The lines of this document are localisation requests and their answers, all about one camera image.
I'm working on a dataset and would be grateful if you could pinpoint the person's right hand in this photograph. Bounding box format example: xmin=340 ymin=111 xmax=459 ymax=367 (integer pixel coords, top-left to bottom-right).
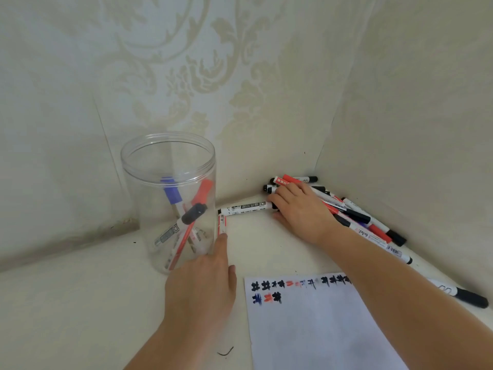
xmin=267 ymin=182 xmax=344 ymax=248

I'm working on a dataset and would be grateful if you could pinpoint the person's left hand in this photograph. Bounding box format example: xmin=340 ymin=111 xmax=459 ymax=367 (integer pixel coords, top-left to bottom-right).
xmin=161 ymin=233 xmax=238 ymax=340

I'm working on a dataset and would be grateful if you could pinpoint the pile of assorted markers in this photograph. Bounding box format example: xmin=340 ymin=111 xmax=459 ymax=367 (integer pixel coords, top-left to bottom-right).
xmin=263 ymin=174 xmax=413 ymax=265

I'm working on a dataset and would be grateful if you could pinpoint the white marker chunky black cap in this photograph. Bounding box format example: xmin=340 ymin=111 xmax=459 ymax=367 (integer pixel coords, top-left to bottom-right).
xmin=154 ymin=203 xmax=208 ymax=247
xmin=217 ymin=201 xmax=279 ymax=215

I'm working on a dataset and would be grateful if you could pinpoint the transparent plastic jar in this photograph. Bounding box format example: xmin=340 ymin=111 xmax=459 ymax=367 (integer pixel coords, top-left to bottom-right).
xmin=120 ymin=131 xmax=217 ymax=275

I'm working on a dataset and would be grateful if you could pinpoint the slim red striped marker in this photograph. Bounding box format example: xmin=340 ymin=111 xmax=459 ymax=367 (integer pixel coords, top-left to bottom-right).
xmin=165 ymin=178 xmax=215 ymax=271

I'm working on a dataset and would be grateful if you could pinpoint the blue cap gold label marker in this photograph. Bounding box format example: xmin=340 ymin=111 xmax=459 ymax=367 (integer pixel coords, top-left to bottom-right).
xmin=160 ymin=176 xmax=205 ymax=247

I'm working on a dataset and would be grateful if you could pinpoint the white paper sheet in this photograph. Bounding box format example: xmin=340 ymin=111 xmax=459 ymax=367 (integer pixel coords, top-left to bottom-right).
xmin=244 ymin=272 xmax=410 ymax=370

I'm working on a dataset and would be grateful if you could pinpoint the long white black-cap marker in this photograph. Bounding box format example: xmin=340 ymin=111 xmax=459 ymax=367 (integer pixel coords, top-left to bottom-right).
xmin=427 ymin=278 xmax=490 ymax=309

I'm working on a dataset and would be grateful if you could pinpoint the person's right forearm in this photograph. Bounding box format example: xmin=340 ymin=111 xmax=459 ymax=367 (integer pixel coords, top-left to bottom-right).
xmin=317 ymin=225 xmax=493 ymax=370

